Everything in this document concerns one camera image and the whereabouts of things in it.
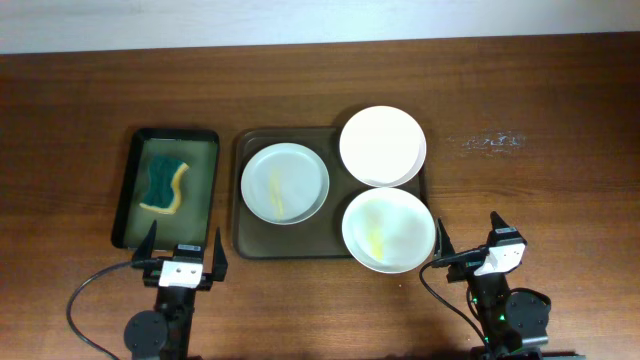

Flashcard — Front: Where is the brown plastic serving tray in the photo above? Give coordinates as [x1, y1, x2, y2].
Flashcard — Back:
[230, 127, 369, 260]

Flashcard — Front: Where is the white plate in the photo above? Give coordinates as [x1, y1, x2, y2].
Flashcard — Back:
[240, 143, 330, 225]
[341, 188, 436, 274]
[339, 106, 427, 187]

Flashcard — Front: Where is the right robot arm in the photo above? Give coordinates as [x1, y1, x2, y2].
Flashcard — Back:
[433, 212, 551, 359]

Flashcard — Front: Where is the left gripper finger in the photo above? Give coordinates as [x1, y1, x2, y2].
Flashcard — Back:
[131, 220, 157, 262]
[211, 228, 228, 282]

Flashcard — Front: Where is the small black sponge tray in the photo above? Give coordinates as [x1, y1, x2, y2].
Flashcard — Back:
[111, 128, 220, 251]

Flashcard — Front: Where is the green and yellow sponge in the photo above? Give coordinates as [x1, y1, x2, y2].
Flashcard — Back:
[140, 155, 189, 215]

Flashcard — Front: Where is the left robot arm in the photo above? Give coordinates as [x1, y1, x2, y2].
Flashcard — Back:
[124, 223, 228, 359]

